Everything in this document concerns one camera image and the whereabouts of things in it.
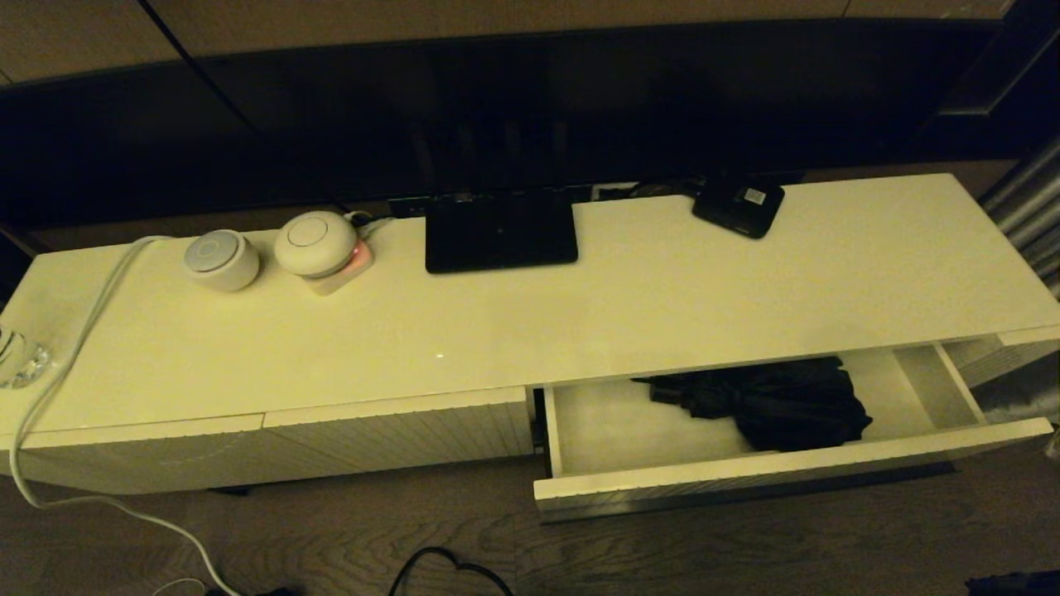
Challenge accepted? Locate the white speaker with grey top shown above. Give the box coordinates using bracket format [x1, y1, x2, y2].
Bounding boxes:
[183, 228, 261, 291]

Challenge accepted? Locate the black looped cable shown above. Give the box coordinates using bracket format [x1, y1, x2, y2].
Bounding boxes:
[389, 546, 514, 596]

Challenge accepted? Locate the thick white power cable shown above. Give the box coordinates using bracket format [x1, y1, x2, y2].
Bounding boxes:
[10, 235, 243, 596]

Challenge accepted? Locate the white ribbed curved cabinet panel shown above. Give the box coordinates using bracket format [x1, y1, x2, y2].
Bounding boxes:
[0, 414, 267, 496]

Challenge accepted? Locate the black television screen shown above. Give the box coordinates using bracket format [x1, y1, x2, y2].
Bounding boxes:
[0, 18, 1060, 233]

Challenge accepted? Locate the white ribbed drawer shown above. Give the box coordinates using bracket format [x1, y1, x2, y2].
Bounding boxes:
[534, 341, 1057, 524]

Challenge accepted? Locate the white dome-shaped device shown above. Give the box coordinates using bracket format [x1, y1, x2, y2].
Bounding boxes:
[273, 210, 359, 278]

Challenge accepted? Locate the thin black wall cable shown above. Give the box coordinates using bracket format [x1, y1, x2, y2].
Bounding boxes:
[139, 0, 353, 209]

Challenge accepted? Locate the grey pleated curtain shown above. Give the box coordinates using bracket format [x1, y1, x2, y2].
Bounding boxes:
[977, 137, 1060, 299]

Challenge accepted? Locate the black flat TV base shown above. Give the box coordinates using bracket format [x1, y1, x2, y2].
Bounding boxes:
[425, 189, 579, 275]

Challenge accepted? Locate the small black set-top box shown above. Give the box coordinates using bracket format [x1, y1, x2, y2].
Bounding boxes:
[692, 175, 786, 239]

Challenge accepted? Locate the white plug with cord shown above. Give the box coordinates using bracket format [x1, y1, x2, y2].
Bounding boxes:
[344, 211, 398, 241]

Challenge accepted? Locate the dark wooden cabinet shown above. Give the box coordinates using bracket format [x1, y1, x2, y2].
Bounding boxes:
[936, 0, 1060, 158]

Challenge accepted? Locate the black folding umbrella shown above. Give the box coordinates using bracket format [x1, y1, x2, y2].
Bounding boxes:
[631, 356, 873, 454]

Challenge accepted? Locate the white TV cabinet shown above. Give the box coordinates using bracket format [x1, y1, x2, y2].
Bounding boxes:
[0, 172, 1060, 496]

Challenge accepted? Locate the white power strip red light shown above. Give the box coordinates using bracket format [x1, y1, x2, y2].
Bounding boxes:
[302, 240, 376, 296]

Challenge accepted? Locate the white ribbed flat cabinet panel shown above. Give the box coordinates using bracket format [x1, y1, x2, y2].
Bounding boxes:
[263, 386, 535, 481]

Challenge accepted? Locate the white fabric bundle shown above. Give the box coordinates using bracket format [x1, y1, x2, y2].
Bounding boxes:
[977, 354, 1060, 460]

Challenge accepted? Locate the clear glass object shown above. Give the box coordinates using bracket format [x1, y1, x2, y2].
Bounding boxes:
[0, 324, 53, 388]

